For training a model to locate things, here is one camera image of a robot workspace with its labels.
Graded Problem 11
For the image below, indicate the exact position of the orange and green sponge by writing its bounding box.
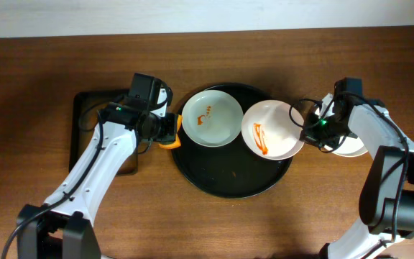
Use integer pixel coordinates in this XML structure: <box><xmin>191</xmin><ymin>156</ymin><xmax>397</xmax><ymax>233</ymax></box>
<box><xmin>159</xmin><ymin>114</ymin><xmax>183</xmax><ymax>150</ymax></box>

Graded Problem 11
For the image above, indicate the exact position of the cream-white plate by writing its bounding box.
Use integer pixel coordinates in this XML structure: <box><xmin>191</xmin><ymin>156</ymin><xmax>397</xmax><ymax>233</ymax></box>
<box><xmin>314</xmin><ymin>94</ymin><xmax>368</xmax><ymax>158</ymax></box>

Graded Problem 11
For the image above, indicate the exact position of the pink-white plate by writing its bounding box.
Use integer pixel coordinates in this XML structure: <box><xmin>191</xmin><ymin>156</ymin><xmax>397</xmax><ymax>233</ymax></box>
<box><xmin>241</xmin><ymin>100</ymin><xmax>304</xmax><ymax>160</ymax></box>

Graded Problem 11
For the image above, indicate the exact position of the grey-white plate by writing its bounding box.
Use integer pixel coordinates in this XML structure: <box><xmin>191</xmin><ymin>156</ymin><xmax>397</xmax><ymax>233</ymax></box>
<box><xmin>182</xmin><ymin>90</ymin><xmax>244</xmax><ymax>147</ymax></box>

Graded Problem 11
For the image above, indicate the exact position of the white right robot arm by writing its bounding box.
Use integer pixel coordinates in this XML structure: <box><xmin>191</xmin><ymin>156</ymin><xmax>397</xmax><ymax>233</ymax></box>
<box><xmin>300</xmin><ymin>78</ymin><xmax>414</xmax><ymax>258</ymax></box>

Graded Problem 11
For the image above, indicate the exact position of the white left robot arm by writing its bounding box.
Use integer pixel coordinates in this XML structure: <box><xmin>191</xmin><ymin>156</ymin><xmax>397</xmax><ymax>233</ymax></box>
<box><xmin>1</xmin><ymin>73</ymin><xmax>182</xmax><ymax>258</ymax></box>

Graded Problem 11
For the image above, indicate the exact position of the black rectangular water tray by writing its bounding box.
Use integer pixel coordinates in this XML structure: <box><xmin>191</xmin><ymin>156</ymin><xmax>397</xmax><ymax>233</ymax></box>
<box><xmin>69</xmin><ymin>88</ymin><xmax>129</xmax><ymax>170</ymax></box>

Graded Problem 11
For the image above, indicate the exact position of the round black serving tray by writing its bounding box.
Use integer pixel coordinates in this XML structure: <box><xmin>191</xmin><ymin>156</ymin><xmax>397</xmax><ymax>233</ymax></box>
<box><xmin>170</xmin><ymin>82</ymin><xmax>293</xmax><ymax>199</ymax></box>

